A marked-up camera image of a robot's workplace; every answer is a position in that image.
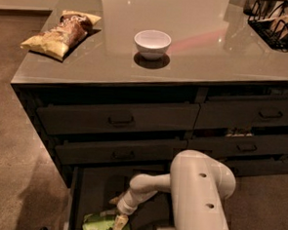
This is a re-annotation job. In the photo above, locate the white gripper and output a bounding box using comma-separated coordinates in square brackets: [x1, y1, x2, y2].
[108, 186, 158, 230]

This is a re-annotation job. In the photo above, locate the green rice chip bag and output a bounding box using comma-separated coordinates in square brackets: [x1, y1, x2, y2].
[82, 211, 130, 230]

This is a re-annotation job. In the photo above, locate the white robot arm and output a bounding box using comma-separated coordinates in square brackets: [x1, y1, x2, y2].
[112, 150, 236, 230]

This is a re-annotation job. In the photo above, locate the open bottom left drawer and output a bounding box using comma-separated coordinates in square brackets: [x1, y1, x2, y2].
[63, 164, 174, 230]

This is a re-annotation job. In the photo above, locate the middle left drawer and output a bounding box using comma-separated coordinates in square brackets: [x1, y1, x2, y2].
[55, 138, 187, 165]

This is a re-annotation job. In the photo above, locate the top left drawer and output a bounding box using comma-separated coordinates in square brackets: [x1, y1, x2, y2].
[36, 102, 199, 135]

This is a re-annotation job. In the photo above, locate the middle right drawer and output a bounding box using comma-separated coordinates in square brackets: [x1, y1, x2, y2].
[188, 134, 288, 158]

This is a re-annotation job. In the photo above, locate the grey kitchen island counter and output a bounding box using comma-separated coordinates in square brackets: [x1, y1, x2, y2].
[4, 0, 288, 202]

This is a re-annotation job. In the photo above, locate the bottom right drawer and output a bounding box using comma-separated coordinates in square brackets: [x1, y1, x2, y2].
[221, 158, 288, 177]

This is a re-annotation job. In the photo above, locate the top right drawer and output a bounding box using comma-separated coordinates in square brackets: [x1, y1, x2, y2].
[194, 97, 288, 130]

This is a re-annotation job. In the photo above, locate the brown yellow chip bag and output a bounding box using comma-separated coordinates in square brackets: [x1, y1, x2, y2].
[21, 10, 101, 61]

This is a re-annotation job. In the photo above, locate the white ceramic bowl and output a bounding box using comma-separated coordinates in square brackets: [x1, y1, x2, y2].
[134, 29, 172, 60]

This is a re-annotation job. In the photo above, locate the black wire basket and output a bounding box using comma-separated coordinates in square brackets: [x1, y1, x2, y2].
[247, 0, 288, 52]

